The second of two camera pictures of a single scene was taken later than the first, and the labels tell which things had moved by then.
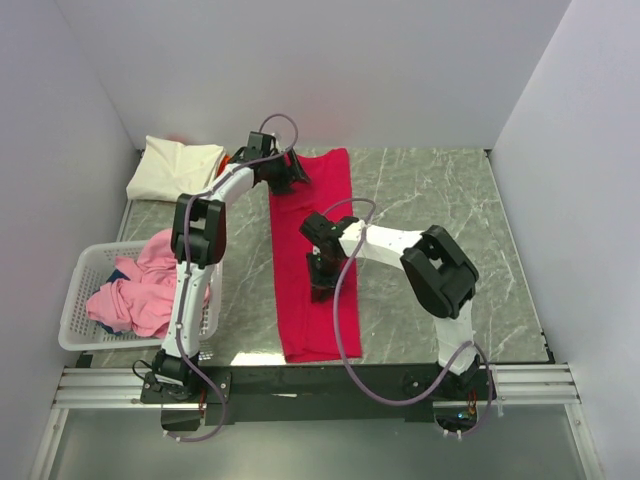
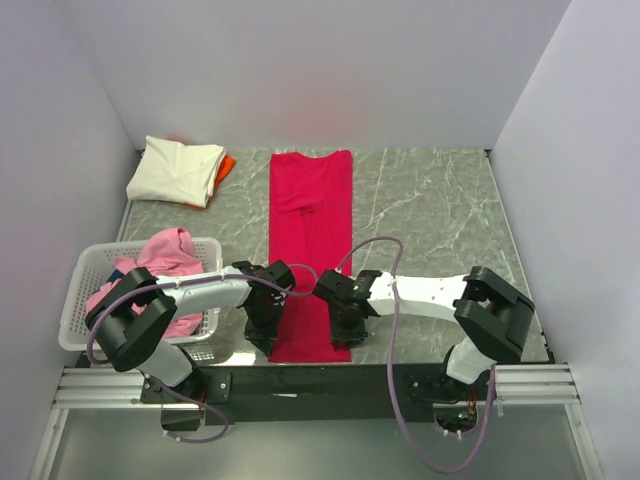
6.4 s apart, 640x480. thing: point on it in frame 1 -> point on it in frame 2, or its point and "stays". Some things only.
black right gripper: [318, 283] -> [340, 334]
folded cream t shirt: [166, 170] stays
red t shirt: [314, 330] stays
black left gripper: [292, 175] -> [263, 338]
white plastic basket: [80, 331] stays
